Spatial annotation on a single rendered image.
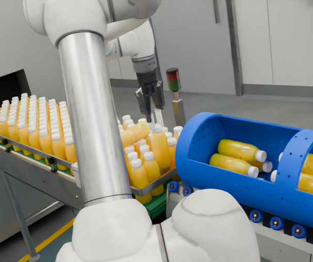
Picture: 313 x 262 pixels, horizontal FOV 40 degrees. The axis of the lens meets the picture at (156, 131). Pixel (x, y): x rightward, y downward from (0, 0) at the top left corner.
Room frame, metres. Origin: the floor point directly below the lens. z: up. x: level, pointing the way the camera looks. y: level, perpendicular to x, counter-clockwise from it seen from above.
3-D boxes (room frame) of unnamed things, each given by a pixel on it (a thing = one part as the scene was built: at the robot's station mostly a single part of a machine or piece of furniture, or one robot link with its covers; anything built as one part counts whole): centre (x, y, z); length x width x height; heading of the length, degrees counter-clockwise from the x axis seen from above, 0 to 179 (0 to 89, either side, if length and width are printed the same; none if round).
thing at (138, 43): (1.60, 0.01, 1.53); 0.13 x 0.11 x 0.16; 93
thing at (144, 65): (1.60, 0.00, 1.43); 0.09 x 0.09 x 0.06
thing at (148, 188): (1.59, -0.05, 0.96); 0.40 x 0.01 x 0.03; 130
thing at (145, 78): (1.60, 0.00, 1.35); 0.08 x 0.07 x 0.09; 130
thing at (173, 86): (2.05, -0.13, 1.18); 0.06 x 0.06 x 0.05
